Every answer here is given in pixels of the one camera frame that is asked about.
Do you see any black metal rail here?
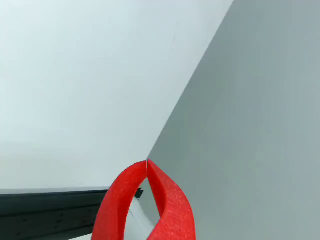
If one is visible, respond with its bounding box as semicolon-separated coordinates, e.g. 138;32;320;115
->
0;187;145;238

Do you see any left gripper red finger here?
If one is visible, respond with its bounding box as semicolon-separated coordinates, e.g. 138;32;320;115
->
91;160;148;240
147;158;197;240

